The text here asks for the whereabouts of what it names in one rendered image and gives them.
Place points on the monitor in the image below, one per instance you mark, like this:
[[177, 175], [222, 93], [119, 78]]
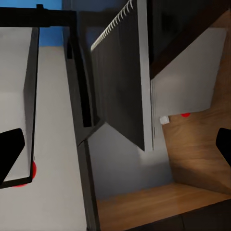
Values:
[[19, 42]]

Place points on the notebook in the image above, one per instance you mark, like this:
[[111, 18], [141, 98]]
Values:
[[121, 73]]

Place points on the desktop computer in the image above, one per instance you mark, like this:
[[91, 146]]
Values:
[[187, 84]]

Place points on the desk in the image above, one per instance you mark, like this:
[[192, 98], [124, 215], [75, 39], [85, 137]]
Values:
[[172, 26]]

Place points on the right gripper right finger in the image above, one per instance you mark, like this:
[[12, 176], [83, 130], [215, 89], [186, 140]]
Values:
[[223, 142]]

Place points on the room divider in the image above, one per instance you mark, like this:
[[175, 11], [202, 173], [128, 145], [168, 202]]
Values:
[[48, 36]]

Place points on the cabinet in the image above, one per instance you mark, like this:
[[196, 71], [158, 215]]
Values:
[[168, 207]]

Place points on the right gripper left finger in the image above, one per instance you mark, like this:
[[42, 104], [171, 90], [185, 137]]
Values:
[[12, 143]]

